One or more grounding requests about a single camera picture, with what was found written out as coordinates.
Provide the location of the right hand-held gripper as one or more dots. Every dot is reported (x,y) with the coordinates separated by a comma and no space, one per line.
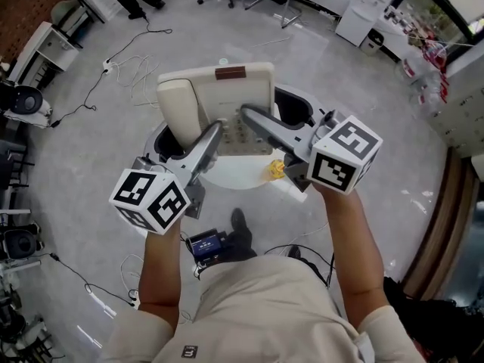
(344,153)

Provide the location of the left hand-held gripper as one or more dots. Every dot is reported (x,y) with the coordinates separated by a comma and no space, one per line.
(147,202)

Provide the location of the beige desk telephone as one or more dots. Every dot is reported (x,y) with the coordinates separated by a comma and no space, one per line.
(181,104)

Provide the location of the person's right forearm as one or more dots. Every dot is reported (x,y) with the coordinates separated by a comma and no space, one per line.
(353,252)

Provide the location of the person's left forearm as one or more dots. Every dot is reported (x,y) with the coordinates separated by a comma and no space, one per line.
(160,274)

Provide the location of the yellow toy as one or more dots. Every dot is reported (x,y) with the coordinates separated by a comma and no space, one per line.
(275,169)

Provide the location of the round white table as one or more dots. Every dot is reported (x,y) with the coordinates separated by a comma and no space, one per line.
(238,172)

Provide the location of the person's left black shoe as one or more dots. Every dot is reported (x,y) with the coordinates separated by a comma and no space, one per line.
(239,221)

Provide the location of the person's black shoe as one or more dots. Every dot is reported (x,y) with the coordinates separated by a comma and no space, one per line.
(294,252)
(239,221)

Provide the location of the black waist device with screen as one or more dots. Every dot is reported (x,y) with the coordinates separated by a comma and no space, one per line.
(206,246)

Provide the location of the white power strip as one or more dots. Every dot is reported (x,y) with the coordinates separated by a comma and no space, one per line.
(133,295)
(107,66)

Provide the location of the person's black trousers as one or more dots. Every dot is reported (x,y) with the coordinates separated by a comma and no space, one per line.
(242,246)

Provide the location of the white water dispenser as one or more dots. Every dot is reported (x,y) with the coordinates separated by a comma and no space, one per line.
(359,13)

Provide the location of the person's right black shoe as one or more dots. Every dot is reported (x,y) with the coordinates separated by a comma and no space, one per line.
(294,252)

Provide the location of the pile of clear plastic bags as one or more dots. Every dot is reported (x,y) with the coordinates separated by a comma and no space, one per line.
(427,74)

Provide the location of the black round dish device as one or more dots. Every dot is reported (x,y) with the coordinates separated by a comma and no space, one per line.
(27,100)
(19,243)

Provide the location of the white desk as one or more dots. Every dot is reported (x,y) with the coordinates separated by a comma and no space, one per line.
(47,42)

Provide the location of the white locker cabinet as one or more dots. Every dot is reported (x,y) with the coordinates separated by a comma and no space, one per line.
(459,123)

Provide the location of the person's beige shirt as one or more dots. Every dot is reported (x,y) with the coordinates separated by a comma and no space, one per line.
(264,316)

